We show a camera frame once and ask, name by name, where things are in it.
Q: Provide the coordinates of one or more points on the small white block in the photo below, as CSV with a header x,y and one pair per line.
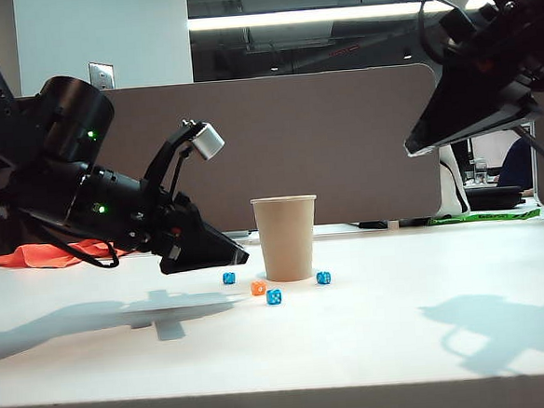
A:
x,y
394,225

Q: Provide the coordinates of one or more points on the green tape strip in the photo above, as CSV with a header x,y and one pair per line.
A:
x,y
487,217

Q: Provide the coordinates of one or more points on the wide grey desk partition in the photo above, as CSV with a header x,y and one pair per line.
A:
x,y
319,140

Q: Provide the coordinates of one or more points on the blue die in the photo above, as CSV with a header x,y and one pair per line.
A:
x,y
323,277
274,296
229,278

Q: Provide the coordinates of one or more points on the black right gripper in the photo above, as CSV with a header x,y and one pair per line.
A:
x,y
494,39

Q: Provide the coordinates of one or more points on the black monitor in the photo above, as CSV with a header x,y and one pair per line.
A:
x,y
461,158

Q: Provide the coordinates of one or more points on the small black flat item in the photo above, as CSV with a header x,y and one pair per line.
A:
x,y
374,225

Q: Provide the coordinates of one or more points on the white rounded object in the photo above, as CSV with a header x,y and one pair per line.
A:
x,y
452,187

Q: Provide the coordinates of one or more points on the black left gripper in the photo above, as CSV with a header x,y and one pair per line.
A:
x,y
161,221

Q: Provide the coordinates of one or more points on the white lit monitor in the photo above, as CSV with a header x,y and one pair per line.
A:
x,y
492,151

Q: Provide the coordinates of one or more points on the clear glass jar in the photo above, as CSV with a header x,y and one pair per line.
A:
x,y
480,172

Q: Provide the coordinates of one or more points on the seated person in blue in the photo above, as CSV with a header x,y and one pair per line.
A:
x,y
519,168

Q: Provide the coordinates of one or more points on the metal wall switch plate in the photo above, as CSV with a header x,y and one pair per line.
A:
x,y
102,76

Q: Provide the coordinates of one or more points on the orange die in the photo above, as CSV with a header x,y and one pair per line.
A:
x,y
258,288

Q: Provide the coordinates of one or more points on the black ceiling spot lamp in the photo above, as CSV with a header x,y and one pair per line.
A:
x,y
407,56
274,68

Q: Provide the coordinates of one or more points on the orange cloth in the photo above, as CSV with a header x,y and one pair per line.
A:
x,y
28,258

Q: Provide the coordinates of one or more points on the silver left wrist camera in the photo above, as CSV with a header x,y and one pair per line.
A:
x,y
207,141

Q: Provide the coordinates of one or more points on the long ceiling light strip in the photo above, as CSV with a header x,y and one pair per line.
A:
x,y
310,16

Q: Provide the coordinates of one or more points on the brown paper cup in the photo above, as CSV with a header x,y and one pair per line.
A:
x,y
285,240

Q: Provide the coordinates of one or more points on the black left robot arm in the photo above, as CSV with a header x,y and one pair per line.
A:
x,y
74,110

